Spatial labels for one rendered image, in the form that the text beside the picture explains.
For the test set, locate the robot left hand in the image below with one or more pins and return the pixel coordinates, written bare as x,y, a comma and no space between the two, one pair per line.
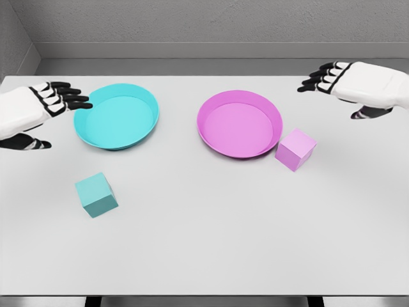
22,110

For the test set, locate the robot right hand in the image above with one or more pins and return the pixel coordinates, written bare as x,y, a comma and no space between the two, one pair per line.
364,86

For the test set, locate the pink block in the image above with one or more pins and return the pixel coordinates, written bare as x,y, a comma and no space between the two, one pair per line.
295,149

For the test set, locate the cyan plate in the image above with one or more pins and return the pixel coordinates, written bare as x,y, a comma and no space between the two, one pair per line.
118,116

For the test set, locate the cyan block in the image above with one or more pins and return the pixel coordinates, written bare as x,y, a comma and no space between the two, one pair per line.
96,194

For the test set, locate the pink plate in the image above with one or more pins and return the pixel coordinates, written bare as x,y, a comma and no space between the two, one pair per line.
239,124

